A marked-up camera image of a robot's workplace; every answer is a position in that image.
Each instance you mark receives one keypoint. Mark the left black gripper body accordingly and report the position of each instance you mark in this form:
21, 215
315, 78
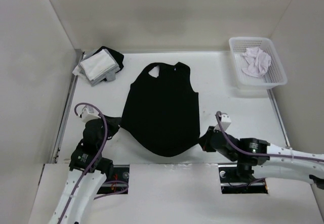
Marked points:
113, 128

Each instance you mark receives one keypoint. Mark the folded white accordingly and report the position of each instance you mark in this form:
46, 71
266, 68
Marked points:
97, 65
77, 72

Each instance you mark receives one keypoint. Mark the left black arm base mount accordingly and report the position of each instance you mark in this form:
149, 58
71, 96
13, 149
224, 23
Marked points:
117, 181

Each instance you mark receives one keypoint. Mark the white crumpled tank top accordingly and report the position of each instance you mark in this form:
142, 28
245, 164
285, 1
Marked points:
258, 62

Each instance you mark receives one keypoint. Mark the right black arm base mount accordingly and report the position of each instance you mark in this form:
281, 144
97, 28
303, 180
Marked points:
231, 183

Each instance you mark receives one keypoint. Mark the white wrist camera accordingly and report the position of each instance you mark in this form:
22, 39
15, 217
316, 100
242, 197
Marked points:
223, 121
88, 113

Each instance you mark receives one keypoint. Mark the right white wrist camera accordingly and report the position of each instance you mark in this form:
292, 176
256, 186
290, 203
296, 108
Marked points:
223, 121

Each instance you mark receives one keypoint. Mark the white plastic basket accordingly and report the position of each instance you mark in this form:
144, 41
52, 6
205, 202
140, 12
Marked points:
275, 76

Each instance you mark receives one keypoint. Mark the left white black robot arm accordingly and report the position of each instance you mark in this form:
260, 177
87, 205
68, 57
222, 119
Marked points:
88, 171

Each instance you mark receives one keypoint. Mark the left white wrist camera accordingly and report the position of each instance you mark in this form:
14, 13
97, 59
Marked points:
88, 113

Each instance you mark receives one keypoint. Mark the black tank top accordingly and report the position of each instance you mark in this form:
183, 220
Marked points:
162, 110

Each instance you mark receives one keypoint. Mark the folded black top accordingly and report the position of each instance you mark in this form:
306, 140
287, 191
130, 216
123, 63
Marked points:
118, 57

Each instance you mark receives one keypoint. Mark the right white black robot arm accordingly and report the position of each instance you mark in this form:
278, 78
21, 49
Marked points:
258, 159

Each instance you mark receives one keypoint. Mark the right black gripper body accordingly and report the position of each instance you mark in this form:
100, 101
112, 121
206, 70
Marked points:
207, 146

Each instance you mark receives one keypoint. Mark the bottom folded white top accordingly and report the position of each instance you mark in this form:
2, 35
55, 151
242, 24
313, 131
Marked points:
77, 72

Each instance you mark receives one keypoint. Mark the folded grey top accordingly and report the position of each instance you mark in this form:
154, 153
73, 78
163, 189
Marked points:
108, 76

